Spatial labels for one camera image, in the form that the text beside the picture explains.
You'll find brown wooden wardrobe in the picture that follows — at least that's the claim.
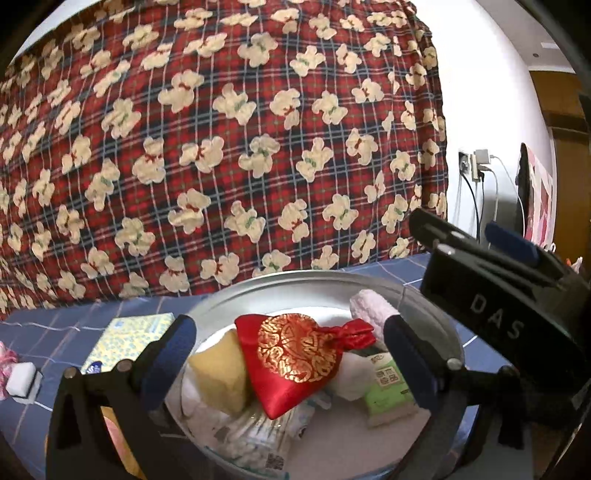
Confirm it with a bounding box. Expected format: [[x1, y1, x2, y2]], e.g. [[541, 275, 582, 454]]
[[530, 69, 591, 278]]

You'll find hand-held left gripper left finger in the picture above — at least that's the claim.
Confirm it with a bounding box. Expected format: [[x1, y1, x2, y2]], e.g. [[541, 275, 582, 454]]
[[44, 314, 198, 480]]

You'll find pink checkered cloth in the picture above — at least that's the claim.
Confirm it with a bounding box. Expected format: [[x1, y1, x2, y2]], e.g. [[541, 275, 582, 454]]
[[526, 148, 558, 250]]

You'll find yellow dotted tissue pack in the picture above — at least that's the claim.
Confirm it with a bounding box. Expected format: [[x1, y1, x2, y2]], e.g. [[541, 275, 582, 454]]
[[81, 313, 177, 376]]

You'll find dark hanging cloth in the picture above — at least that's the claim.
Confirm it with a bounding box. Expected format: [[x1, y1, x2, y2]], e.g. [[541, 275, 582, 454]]
[[517, 143, 533, 241]]

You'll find round metal cookie tin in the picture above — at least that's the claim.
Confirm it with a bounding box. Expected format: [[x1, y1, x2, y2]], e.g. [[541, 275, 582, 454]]
[[161, 272, 465, 480]]

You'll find blue plaid bed sheet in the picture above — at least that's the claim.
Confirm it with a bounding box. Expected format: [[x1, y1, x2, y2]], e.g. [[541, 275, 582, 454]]
[[0, 251, 491, 480]]

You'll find red plaid bear print blanket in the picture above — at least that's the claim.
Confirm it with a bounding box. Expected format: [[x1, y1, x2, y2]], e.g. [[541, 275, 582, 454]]
[[0, 0, 450, 311]]

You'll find white gauze roll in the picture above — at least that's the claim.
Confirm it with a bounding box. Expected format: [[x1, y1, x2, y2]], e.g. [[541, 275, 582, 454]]
[[331, 350, 385, 402]]

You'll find white pink sock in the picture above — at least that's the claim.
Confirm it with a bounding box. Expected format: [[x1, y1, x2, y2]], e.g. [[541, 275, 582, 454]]
[[0, 342, 17, 400]]

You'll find red gold embroidered pouch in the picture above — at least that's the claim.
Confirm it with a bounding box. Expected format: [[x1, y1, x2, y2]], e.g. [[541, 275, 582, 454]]
[[235, 314, 377, 421]]

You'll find round pink tin lid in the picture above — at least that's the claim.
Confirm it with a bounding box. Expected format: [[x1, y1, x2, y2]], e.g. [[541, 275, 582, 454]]
[[99, 406, 148, 480]]

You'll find green tissue packet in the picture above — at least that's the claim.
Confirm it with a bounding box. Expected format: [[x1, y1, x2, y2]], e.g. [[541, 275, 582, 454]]
[[364, 352, 419, 428]]

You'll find pink towel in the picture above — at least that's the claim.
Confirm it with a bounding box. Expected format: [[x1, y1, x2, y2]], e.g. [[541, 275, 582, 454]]
[[349, 289, 400, 352]]

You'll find white sponge block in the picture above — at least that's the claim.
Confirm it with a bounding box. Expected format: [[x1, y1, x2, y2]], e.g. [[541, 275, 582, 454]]
[[6, 362, 44, 405]]

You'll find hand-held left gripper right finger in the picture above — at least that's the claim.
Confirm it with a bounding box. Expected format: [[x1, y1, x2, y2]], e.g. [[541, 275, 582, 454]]
[[383, 314, 526, 480]]

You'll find yellow sponge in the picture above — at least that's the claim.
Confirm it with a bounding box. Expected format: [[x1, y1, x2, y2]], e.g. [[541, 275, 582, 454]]
[[187, 329, 254, 415]]

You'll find black power cable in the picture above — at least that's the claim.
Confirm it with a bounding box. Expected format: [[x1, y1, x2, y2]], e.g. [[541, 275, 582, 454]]
[[461, 170, 485, 241]]

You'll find white charging cable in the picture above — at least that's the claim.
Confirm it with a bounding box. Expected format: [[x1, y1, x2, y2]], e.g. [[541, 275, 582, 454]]
[[488, 156, 525, 234]]

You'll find white cloth liner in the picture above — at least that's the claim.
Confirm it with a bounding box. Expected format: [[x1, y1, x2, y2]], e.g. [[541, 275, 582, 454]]
[[180, 378, 435, 480]]

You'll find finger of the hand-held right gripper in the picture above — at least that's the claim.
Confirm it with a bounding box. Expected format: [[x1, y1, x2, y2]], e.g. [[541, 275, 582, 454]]
[[409, 208, 492, 260], [484, 223, 571, 280]]

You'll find cotton swab bag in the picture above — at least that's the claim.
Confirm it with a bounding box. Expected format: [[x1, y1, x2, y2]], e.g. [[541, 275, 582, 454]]
[[203, 410, 297, 472]]

